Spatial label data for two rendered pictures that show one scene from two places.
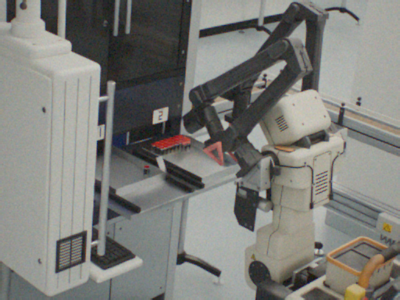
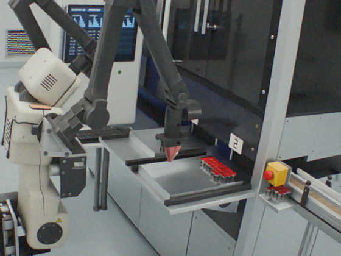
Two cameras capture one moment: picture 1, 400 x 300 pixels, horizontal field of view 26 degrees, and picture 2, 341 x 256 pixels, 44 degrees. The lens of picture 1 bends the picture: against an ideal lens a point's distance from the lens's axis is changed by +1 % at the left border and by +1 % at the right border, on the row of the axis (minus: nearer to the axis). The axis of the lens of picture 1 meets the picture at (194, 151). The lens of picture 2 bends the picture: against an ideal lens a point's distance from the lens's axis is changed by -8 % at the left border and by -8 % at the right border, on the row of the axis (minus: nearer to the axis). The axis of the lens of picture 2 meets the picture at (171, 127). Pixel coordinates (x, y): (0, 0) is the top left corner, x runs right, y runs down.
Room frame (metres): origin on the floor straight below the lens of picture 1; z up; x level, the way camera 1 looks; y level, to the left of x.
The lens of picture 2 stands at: (3.67, -1.58, 1.71)
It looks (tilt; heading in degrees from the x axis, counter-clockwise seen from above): 21 degrees down; 107
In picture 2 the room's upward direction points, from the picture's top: 7 degrees clockwise
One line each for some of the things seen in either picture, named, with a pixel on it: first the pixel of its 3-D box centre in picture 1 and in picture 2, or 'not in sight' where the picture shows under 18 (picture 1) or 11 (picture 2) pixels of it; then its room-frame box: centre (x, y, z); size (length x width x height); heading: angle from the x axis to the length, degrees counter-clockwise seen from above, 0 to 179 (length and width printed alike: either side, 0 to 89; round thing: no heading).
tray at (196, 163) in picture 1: (193, 158); (190, 177); (3.30, 0.00, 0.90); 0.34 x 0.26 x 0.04; 49
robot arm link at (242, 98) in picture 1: (240, 98); (175, 114); (3.25, -0.16, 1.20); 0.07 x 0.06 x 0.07; 51
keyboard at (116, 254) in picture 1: (83, 237); (99, 135); (2.71, 0.36, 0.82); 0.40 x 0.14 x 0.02; 47
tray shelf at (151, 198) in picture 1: (155, 170); (178, 163); (3.20, 0.15, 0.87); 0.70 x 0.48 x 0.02; 139
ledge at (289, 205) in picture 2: (188, 129); (280, 200); (3.68, 0.04, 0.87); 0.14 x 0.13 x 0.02; 49
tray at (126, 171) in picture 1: (112, 169); (173, 141); (3.12, 0.32, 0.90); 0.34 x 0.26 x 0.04; 49
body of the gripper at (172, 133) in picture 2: (239, 112); (172, 130); (3.25, -0.16, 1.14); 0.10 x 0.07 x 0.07; 49
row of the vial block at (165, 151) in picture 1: (174, 148); (213, 171); (3.38, 0.09, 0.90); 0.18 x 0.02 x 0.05; 139
